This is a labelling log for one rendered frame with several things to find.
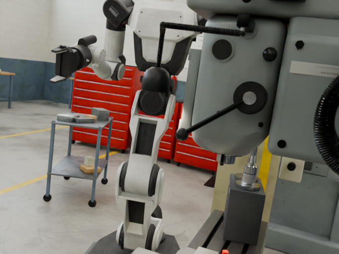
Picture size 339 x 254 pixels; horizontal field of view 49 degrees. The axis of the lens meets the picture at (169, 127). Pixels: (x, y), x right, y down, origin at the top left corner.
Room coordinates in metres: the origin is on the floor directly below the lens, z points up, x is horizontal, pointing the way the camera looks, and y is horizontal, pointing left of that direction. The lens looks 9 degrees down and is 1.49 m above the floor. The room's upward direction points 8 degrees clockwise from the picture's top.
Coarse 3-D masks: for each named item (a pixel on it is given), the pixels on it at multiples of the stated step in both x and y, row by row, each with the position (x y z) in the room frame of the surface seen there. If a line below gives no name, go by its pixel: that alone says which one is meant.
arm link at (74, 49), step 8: (72, 48) 1.41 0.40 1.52; (80, 48) 1.42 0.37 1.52; (56, 56) 1.35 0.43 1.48; (64, 56) 1.35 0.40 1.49; (72, 56) 1.35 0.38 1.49; (80, 56) 1.41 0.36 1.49; (88, 56) 1.44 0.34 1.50; (56, 64) 1.35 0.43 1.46; (64, 64) 1.35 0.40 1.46; (72, 64) 1.36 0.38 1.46; (80, 64) 1.42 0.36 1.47; (56, 72) 1.36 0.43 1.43; (64, 72) 1.35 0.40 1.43; (72, 72) 1.38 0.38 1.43; (64, 80) 1.36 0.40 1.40
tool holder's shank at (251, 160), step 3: (255, 150) 1.29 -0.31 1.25; (252, 153) 1.29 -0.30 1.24; (255, 153) 1.29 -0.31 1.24; (249, 156) 1.30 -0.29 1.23; (252, 156) 1.29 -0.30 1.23; (255, 156) 1.29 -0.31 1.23; (249, 159) 1.29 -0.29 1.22; (252, 159) 1.29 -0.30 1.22; (255, 159) 1.29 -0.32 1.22; (249, 162) 1.29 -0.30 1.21; (252, 162) 1.29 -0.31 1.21; (255, 162) 1.29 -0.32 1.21; (252, 165) 1.29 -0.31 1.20
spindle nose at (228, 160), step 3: (219, 156) 0.92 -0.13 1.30; (225, 156) 0.91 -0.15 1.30; (228, 156) 0.91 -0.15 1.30; (216, 159) 0.93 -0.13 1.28; (219, 159) 0.91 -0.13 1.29; (225, 159) 0.91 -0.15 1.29; (228, 159) 0.91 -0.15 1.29; (231, 159) 0.91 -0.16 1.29; (234, 159) 0.92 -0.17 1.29; (219, 162) 0.91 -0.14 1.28; (225, 162) 0.91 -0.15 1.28; (228, 162) 0.91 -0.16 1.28; (231, 162) 0.91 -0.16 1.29; (234, 162) 0.92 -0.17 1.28
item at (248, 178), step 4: (244, 168) 1.30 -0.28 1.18; (244, 172) 1.30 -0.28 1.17; (248, 172) 1.28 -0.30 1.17; (252, 172) 1.28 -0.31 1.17; (256, 172) 1.29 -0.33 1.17; (244, 176) 1.29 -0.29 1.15; (248, 176) 1.28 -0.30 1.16; (252, 176) 1.28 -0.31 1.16; (244, 180) 1.29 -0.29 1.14; (248, 180) 1.28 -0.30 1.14; (252, 180) 1.28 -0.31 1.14; (248, 184) 1.28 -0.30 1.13; (252, 184) 1.28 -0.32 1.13
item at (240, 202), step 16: (240, 176) 1.39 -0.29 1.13; (256, 176) 1.42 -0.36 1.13; (240, 192) 1.25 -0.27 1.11; (256, 192) 1.26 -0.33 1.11; (240, 208) 1.25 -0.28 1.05; (256, 208) 1.24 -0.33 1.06; (224, 224) 1.27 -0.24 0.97; (240, 224) 1.24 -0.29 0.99; (256, 224) 1.24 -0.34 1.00; (240, 240) 1.24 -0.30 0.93; (256, 240) 1.24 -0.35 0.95
